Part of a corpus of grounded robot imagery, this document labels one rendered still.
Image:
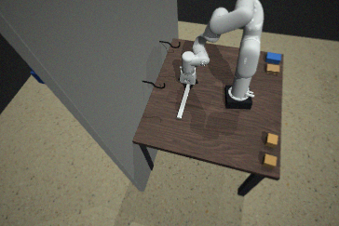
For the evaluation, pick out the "grey wall panel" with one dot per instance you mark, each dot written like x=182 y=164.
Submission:
x=94 y=56

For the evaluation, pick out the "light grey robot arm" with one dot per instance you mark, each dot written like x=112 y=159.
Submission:
x=247 y=13

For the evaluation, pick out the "blue block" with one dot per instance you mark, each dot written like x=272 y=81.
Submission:
x=273 y=58

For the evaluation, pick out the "white long bar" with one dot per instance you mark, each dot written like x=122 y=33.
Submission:
x=185 y=95

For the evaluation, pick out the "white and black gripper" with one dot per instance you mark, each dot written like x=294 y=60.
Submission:
x=188 y=79

